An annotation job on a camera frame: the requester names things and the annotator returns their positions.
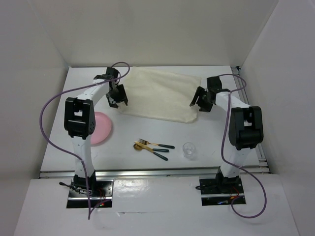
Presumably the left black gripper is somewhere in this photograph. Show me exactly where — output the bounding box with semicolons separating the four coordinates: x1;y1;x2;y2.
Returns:
105;84;128;109

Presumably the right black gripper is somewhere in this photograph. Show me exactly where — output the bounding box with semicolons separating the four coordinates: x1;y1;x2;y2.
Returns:
190;86;214;113

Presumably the cream cloth placemat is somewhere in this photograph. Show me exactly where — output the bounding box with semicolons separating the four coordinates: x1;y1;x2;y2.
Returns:
118;67;201;123

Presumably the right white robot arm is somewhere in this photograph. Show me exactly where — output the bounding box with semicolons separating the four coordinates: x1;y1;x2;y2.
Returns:
190;76;264;193

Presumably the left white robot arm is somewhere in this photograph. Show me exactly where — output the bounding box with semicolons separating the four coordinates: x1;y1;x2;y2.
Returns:
64;67;128;196

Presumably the pink plate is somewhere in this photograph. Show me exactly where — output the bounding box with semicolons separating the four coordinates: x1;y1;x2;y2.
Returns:
91;112;112;146

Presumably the clear drinking glass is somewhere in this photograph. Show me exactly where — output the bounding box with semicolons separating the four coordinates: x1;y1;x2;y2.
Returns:
182;142;197;160

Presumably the gold spoon green handle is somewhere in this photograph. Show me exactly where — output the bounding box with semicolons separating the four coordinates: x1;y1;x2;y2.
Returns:
133;144;169;152

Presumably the gold fork green handle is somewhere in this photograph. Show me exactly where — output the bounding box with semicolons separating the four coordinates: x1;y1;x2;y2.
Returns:
138;139;175;149

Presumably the gold knife green handle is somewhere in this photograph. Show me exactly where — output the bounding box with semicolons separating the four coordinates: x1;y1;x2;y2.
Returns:
135;142;168;161

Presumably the front aluminium rail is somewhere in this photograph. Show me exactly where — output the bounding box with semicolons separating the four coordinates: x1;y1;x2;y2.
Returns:
39;166;270;178

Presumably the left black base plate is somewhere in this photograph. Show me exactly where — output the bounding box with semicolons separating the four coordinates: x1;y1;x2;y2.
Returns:
66;180;114;208

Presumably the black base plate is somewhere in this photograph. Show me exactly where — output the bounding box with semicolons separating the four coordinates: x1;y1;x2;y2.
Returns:
195;174;246;206
66;180;114;208

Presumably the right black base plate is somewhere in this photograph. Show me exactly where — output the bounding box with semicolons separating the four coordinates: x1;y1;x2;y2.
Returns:
195;174;246;206

